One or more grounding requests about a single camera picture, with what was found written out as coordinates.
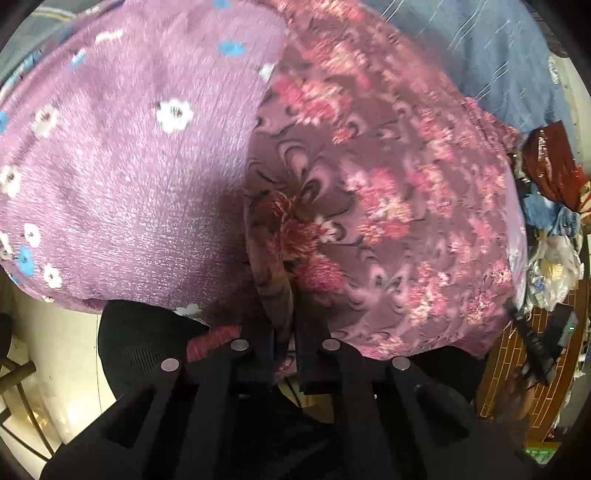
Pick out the mauve floral print garment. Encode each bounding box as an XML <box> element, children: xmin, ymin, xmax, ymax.
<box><xmin>186</xmin><ymin>1</ymin><xmax>525</xmax><ymax>370</ymax></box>

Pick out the pile of mixed clothes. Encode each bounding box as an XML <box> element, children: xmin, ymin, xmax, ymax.
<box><xmin>513</xmin><ymin>153</ymin><xmax>584</xmax><ymax>311</ymax></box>

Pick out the brown woven mat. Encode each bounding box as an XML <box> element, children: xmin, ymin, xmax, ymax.
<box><xmin>475</xmin><ymin>276</ymin><xmax>591</xmax><ymax>444</ymax></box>

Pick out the red shiny plastic bag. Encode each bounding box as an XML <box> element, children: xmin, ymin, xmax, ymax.
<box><xmin>522</xmin><ymin>121</ymin><xmax>589</xmax><ymax>213</ymax></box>

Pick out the pink flowered bed sheet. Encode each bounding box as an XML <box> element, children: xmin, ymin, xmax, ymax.
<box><xmin>1</xmin><ymin>1</ymin><xmax>287</xmax><ymax>324</ymax></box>

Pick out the blue plaid pillow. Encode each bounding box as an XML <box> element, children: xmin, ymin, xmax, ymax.
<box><xmin>367</xmin><ymin>0</ymin><xmax>577</xmax><ymax>149</ymax></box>

